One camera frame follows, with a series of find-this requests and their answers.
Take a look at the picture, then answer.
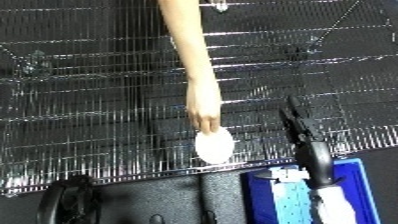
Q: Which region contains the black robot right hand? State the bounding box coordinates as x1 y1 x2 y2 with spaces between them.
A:
254 95 338 190

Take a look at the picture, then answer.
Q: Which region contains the person's hand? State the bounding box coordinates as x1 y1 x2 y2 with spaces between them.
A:
184 79 226 135

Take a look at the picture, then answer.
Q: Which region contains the white paper cup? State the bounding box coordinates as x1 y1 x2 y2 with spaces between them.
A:
193 125 237 165

